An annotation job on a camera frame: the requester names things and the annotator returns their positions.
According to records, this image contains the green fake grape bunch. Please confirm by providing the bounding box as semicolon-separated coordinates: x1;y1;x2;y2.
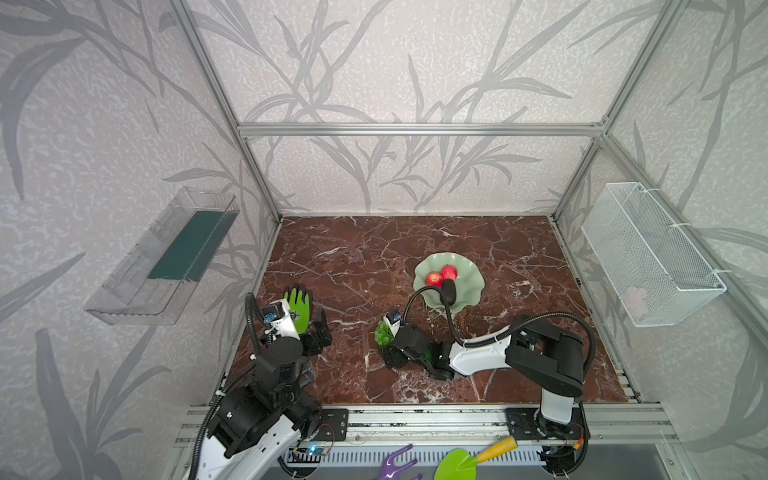
374;320;394;347

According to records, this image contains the red fake apple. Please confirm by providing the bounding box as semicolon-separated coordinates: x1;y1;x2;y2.
441;265;458;280

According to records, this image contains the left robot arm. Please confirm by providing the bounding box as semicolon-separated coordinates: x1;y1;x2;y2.
185;286;332;479

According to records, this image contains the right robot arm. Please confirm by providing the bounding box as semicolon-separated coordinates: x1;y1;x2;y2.
374;280;596;439

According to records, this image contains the light green wavy fruit bowl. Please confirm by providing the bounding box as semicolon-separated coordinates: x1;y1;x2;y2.
413;252;485;314

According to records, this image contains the green black work glove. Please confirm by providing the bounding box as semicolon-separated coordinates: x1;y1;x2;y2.
284;285;312;334

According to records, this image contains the blue toy garden fork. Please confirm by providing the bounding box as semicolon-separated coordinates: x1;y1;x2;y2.
300;367;314;388

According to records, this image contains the purple toy garden fork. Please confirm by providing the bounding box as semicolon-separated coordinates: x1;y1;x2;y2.
376;444;418;480

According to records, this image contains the pink item in basket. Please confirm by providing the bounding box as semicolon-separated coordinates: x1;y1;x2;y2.
621;286;649;320

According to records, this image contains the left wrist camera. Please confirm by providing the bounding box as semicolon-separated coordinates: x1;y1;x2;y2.
262;299;299;342

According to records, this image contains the aluminium front rail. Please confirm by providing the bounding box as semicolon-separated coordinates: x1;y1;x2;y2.
170;403;679;448

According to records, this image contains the green toy shovel yellow handle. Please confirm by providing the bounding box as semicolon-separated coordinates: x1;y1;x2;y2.
434;437;518;480

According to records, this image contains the clear plastic wall shelf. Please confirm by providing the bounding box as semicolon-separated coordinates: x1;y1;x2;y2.
85;187;240;326

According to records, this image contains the white wire mesh basket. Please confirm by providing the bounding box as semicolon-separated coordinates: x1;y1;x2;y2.
582;182;727;328

